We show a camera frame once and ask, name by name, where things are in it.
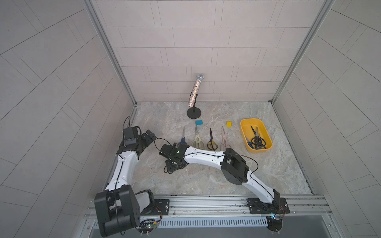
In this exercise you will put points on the beige kitchen scissors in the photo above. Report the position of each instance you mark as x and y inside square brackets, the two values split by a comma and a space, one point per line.
[197, 142]

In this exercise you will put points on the pink kitchen scissors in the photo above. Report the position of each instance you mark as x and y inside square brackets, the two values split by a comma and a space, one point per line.
[224, 143]

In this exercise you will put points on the right circuit board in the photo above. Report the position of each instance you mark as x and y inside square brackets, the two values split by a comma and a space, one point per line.
[274, 224]

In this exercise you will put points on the yellow storage box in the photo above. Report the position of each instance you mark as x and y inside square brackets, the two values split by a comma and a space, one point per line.
[245, 126]

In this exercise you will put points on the dark blue handled scissors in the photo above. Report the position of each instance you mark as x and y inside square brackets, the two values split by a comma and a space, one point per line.
[251, 145]

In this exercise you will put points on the all black pointed scissors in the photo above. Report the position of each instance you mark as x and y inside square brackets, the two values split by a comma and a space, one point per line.
[256, 140]

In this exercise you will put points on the circuit board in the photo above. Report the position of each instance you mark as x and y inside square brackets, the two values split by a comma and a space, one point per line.
[147, 226]
[274, 224]

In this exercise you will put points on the teal sponge block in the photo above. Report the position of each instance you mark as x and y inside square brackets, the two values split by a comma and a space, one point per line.
[199, 122]

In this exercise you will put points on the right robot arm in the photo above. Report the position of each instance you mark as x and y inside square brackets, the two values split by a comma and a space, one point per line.
[232, 165]

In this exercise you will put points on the aluminium rail frame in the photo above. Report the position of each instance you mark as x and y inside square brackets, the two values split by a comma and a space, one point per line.
[181, 206]

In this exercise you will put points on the black yellow scissors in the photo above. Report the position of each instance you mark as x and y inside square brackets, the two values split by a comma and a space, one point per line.
[211, 144]

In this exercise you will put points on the left circuit board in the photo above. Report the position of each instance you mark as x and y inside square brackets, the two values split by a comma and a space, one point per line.
[147, 226]

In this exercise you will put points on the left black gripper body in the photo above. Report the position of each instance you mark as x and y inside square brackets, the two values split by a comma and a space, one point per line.
[143, 141]

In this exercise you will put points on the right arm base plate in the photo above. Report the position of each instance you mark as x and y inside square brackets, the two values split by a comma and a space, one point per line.
[257, 207]

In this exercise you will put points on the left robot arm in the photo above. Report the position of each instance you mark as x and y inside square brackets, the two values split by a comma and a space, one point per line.
[118, 208]

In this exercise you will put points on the black handled scissors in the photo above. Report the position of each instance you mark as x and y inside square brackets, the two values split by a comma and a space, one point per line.
[264, 142]

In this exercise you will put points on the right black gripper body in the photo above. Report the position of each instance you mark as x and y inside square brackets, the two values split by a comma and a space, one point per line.
[172, 163]

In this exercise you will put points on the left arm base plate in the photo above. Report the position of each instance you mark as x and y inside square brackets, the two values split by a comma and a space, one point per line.
[160, 206]

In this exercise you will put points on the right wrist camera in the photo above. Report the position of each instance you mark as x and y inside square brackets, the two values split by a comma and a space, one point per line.
[168, 151]

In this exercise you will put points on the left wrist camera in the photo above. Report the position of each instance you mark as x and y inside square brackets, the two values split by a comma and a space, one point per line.
[131, 135]

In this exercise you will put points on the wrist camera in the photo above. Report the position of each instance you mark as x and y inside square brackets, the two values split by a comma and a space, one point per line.
[131, 135]
[168, 151]

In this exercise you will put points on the glitter microphone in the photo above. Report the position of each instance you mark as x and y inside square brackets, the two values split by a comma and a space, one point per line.
[194, 92]

